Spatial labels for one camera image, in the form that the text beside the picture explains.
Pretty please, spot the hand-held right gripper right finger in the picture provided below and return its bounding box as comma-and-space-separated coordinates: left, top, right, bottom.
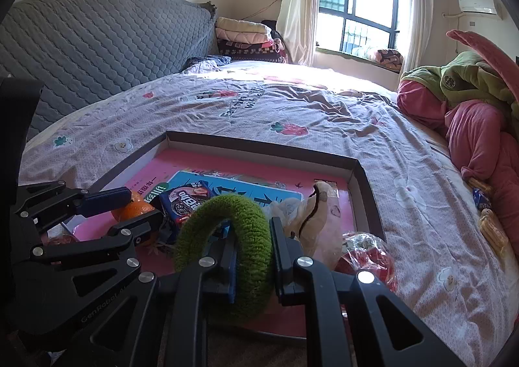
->
270, 217, 467, 367

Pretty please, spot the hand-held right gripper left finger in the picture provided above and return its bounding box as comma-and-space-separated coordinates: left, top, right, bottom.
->
53, 221, 238, 367

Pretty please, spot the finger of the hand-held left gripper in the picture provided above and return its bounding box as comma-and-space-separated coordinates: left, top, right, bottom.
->
16, 181, 133, 235
11, 211, 164, 300

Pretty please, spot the orange tangerine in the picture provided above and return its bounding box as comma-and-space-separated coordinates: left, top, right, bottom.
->
111, 191, 157, 224

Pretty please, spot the blue cookie packet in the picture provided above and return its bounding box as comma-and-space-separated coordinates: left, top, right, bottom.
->
158, 181, 217, 226

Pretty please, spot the cream plush toy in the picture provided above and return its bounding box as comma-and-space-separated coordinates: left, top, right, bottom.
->
284, 181, 345, 266

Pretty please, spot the green fuzzy ring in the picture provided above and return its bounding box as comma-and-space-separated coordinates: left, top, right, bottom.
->
174, 195, 274, 319

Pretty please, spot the shallow cardboard box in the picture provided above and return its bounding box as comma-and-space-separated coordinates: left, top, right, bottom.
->
61, 131, 387, 341

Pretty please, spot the red round container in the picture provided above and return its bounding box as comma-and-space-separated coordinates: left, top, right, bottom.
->
48, 234, 79, 247

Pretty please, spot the clear plastic bag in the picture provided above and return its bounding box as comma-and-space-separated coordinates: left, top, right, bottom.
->
263, 197, 303, 230

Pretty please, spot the red snack bag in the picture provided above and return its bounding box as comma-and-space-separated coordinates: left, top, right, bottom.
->
334, 231, 398, 295

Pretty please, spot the pink book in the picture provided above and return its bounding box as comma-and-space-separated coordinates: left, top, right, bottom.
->
61, 148, 357, 337

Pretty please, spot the grey quilted headboard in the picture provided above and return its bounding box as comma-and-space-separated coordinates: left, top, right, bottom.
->
0, 0, 220, 141

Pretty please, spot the dark blue patterned cloth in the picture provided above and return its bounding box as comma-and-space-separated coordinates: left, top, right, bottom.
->
182, 55, 232, 70

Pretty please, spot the dark patterned folded blanket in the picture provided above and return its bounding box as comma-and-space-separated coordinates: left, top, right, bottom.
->
218, 41, 288, 64

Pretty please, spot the small blue snack packet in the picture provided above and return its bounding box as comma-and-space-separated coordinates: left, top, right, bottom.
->
472, 187, 492, 211

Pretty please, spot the large yellow snack packet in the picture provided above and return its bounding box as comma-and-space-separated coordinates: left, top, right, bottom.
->
478, 209, 509, 258

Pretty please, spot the small yellow snack packet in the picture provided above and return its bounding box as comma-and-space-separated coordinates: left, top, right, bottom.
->
468, 177, 493, 195

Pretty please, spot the pink folded blanket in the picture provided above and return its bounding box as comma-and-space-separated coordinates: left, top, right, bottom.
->
217, 30, 274, 49

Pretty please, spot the cream folded blanket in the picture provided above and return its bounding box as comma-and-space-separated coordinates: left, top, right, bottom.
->
216, 17, 272, 41

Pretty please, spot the pink quilt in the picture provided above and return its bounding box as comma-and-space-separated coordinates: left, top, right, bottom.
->
396, 29, 519, 262

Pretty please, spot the black bag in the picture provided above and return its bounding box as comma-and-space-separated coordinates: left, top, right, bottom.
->
261, 19, 284, 41

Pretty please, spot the cream curtain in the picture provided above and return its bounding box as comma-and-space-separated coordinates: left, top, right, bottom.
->
405, 0, 434, 72
277, 0, 323, 67

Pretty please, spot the green blanket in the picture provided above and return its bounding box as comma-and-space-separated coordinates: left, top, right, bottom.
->
401, 50, 519, 116

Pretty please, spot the white air conditioner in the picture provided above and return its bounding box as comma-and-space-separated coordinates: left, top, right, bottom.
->
458, 0, 499, 16

